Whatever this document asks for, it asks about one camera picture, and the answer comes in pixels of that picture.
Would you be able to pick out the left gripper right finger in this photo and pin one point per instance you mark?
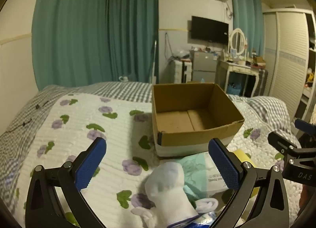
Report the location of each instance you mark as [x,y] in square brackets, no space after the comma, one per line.
[270,208]

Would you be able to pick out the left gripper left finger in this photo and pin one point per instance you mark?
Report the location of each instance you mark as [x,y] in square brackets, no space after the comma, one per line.
[43,207]

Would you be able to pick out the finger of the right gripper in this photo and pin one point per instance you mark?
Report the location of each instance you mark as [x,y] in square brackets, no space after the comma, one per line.
[305,126]
[281,144]

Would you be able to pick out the yellow sponge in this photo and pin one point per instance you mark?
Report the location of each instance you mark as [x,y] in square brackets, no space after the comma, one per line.
[243,157]

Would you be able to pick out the small white sock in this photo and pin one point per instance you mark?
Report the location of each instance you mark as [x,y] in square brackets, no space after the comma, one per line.
[206,205]

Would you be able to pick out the blue labelled white pack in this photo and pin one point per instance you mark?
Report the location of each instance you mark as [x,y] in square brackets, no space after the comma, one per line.
[203,221]

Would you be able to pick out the grey checked bedsheet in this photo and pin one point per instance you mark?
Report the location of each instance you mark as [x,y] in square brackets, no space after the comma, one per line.
[59,123]

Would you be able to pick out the blue plastic basket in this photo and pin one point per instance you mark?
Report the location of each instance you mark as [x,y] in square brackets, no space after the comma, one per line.
[234,89]

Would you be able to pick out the teal white tissue pack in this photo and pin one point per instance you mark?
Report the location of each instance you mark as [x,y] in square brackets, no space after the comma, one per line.
[201,176]

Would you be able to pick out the white floral quilt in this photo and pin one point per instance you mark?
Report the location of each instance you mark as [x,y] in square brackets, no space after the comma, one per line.
[252,138]

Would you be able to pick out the white louvered wardrobe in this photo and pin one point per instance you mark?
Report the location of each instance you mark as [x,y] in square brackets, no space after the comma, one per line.
[290,57]

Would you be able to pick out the white dressing table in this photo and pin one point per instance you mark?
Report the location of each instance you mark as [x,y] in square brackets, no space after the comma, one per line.
[252,79]

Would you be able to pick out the brown cardboard box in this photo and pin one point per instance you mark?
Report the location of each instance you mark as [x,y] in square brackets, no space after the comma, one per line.
[187,116]

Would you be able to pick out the grey mini fridge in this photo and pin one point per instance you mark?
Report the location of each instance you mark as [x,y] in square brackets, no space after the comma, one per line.
[204,65]

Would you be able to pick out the oval vanity mirror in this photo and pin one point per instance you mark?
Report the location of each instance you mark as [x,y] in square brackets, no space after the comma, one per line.
[237,43]

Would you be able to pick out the white drawer cabinet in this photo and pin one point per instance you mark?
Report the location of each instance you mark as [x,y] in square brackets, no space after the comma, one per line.
[181,71]

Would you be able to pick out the small teal curtain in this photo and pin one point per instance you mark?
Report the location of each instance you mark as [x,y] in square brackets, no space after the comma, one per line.
[248,16]

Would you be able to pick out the large teal curtain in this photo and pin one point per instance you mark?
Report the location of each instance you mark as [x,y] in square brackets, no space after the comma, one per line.
[81,42]

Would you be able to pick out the black wall television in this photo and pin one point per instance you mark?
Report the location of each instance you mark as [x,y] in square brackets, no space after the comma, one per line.
[209,30]

